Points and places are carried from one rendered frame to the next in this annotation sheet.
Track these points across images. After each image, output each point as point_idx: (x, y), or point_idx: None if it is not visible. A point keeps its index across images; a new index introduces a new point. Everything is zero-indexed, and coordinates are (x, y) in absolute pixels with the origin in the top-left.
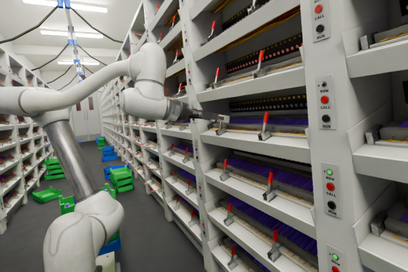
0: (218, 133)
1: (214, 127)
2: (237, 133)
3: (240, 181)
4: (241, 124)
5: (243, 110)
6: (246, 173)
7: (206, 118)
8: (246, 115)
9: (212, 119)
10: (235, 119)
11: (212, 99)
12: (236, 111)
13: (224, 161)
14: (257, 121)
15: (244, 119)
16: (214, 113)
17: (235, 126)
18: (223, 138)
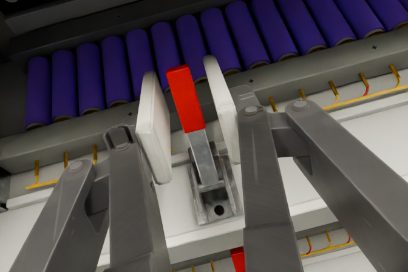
0: (235, 211)
1: (37, 171)
2: (346, 124)
3: (326, 261)
4: (311, 62)
5: None
6: (330, 224)
7: (159, 216)
8: None
9: (169, 166)
10: (114, 45)
11: None
12: None
13: (235, 263)
14: (357, 0)
15: (220, 23)
16: (340, 124)
17: (266, 94)
18: (317, 210)
